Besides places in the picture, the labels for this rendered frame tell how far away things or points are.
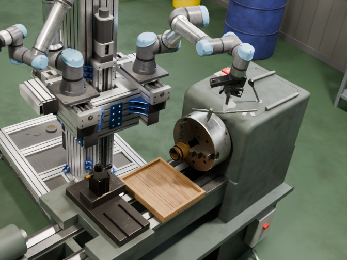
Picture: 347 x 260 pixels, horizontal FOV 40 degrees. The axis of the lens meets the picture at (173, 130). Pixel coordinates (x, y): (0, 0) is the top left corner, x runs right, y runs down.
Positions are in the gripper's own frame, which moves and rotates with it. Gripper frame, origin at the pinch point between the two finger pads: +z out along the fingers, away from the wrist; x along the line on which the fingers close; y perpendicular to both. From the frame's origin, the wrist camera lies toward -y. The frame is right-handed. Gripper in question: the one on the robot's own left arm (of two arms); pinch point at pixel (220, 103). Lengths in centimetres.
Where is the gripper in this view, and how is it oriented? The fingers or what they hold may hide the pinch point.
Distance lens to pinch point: 243.1
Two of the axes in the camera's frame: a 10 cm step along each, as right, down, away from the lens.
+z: -2.2, 7.0, 6.8
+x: -0.7, -7.1, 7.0
